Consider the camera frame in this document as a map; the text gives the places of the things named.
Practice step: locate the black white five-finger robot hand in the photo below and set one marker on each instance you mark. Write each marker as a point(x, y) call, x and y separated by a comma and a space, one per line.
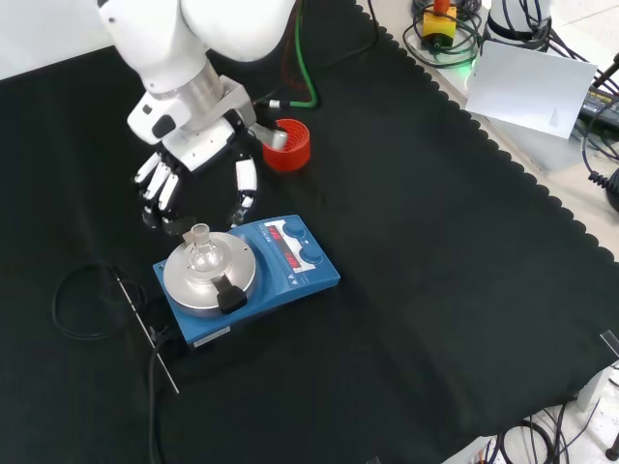
point(198, 145)

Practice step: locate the heater with blue base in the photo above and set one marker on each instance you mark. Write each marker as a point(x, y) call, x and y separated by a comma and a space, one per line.
point(271, 270)

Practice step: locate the red ribbed plastic cup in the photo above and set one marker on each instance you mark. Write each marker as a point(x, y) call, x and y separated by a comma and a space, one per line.
point(290, 157)

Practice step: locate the clear round-bottom glass flask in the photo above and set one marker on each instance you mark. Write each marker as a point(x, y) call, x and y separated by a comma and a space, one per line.
point(203, 253)

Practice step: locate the thin metal probe rod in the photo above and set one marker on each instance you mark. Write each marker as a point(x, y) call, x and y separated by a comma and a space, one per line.
point(145, 331)

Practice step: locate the yellow stop button box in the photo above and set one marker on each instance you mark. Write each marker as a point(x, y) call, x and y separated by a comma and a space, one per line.
point(439, 26)

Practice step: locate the black bench cloth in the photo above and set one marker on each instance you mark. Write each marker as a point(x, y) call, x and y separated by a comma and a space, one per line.
point(435, 290)

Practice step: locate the pale white board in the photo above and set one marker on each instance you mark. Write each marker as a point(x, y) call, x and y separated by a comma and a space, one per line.
point(527, 87)

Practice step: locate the black power supply box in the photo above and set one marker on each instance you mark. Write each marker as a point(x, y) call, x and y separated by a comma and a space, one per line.
point(599, 104)

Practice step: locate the clear tape strip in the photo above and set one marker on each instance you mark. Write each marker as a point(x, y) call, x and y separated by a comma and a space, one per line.
point(610, 340)

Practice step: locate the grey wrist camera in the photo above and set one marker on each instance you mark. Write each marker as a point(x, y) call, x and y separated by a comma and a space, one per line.
point(271, 137)

